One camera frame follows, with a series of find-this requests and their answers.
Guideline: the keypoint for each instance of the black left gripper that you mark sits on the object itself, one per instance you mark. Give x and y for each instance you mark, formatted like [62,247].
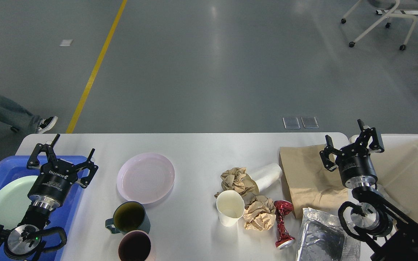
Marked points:
[57,176]

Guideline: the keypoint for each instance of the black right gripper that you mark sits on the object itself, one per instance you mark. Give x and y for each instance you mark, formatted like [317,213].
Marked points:
[354,163]

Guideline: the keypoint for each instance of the teal mug yellow inside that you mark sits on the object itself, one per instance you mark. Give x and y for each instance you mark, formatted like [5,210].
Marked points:
[127,217]

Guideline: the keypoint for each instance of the pink plate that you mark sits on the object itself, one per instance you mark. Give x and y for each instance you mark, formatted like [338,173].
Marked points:
[145,178]

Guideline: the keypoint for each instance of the pink mug dark inside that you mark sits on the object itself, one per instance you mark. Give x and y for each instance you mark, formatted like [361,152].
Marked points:
[136,246]

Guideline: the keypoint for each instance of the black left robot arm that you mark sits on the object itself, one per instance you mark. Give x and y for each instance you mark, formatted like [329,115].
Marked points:
[40,231]

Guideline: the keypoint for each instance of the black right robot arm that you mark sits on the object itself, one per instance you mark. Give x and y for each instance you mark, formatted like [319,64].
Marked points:
[391,234]

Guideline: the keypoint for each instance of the black white sneaker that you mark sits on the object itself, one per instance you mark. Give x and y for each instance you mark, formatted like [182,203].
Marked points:
[46,124]

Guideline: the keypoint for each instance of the brown paper bag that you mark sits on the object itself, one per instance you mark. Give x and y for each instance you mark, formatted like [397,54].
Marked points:
[310,183]

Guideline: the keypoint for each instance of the beige plastic bin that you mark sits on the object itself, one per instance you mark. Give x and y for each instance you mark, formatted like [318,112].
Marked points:
[397,170]

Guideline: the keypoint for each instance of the light green plate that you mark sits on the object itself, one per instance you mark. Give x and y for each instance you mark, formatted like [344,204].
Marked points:
[14,201]

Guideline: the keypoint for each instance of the person leg in jeans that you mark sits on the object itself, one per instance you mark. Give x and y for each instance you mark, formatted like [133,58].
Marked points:
[15,115]

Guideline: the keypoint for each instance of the lying white paper cup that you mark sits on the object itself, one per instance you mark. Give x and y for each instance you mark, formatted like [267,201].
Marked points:
[264,177]

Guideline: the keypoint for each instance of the silver foil bag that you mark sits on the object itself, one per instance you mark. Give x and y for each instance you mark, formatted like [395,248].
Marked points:
[322,238]

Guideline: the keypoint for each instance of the light crumpled brown paper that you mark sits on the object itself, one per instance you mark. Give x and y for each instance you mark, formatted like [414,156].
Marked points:
[259,213]

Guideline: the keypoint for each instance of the crushed red can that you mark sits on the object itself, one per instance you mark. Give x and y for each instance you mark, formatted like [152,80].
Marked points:
[282,209]

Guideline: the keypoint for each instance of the dark crumpled brown paper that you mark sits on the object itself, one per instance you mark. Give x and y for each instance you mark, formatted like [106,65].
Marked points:
[237,179]

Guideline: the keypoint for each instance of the upright white paper cup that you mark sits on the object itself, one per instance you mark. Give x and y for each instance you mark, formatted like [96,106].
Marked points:
[230,207]

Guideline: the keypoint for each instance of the white rolling chair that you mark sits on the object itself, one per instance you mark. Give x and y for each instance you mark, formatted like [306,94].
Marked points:
[392,9]

